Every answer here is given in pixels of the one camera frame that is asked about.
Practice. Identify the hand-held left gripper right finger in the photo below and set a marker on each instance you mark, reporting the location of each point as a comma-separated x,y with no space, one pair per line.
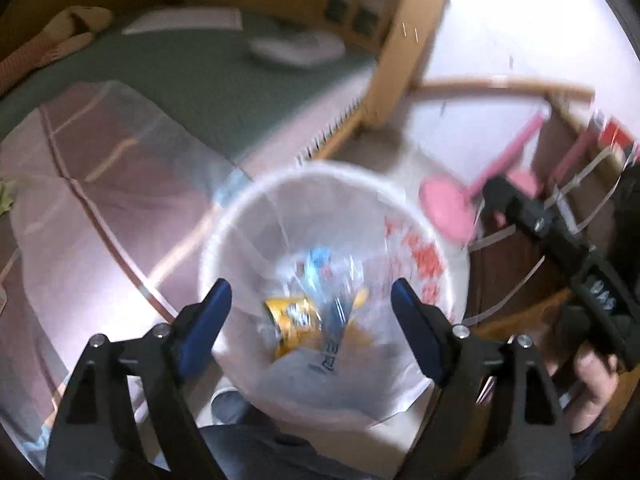
412,320

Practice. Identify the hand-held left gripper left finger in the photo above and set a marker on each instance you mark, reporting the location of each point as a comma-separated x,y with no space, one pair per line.
207,320

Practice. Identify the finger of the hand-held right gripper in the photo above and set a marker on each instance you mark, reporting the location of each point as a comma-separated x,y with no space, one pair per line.
530,215

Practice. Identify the white bin with plastic liner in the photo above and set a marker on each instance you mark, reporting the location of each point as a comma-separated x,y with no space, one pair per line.
330,285

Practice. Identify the person's right hand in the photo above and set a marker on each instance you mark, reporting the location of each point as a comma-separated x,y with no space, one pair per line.
592,390

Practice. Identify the dark wooden cabinet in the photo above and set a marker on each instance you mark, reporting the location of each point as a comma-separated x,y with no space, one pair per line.
520,280

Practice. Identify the yellow snack wrapper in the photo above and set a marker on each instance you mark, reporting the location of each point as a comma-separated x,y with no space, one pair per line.
292,322

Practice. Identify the blue plastic wrapper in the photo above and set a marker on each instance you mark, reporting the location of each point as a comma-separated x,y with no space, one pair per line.
320,272

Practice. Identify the red box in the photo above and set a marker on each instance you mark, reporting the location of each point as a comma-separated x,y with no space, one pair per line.
616,135

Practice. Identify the pink striped patchwork blanket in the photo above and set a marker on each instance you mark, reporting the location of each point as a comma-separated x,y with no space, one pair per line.
85,240

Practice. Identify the person's dark trousers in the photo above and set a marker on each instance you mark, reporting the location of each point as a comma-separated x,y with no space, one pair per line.
300,452

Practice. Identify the clear plastic bag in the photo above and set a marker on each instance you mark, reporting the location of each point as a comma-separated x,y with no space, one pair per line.
150,130

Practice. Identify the wooden bed with green sheet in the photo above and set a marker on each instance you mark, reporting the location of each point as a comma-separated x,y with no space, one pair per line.
210,80

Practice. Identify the striped plush toy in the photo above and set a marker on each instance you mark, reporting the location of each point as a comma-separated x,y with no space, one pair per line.
47,40

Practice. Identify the wall socket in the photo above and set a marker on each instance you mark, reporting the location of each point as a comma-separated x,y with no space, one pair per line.
366,18
339,7

